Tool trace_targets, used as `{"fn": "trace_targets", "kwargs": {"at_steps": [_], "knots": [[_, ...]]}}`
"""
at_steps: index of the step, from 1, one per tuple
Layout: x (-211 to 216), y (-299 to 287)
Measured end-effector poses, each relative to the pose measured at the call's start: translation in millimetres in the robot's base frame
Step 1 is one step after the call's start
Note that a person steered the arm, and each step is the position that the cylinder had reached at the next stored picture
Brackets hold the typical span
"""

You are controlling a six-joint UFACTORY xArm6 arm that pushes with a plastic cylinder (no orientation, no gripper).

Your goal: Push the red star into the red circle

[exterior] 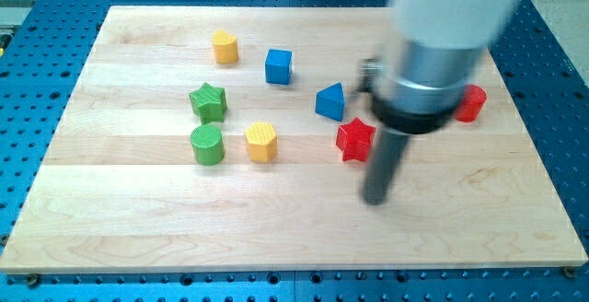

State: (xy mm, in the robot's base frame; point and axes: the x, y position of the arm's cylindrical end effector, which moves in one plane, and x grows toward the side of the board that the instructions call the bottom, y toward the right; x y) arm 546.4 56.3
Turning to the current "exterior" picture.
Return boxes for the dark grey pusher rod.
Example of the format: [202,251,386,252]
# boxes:
[362,127,410,205]

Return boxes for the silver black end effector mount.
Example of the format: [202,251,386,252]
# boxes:
[357,34,483,135]

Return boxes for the red star block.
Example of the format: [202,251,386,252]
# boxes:
[336,118,376,162]

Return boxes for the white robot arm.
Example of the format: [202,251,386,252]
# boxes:
[358,0,517,205]

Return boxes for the green star block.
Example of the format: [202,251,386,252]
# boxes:
[189,83,227,124]

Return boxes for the red cylinder block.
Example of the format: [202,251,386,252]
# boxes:
[454,85,487,122]

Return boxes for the blue triangle block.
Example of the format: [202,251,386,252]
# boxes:
[315,83,345,122]

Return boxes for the yellow hexagon block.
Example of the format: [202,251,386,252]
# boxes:
[244,122,278,163]

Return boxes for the blue cube block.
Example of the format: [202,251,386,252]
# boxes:
[265,49,293,85]

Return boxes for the green cylinder block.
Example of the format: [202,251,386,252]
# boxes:
[190,123,225,166]

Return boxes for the yellow heart block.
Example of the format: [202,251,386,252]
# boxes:
[212,29,239,64]

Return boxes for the light wooden board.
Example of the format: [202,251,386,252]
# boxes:
[1,6,587,274]

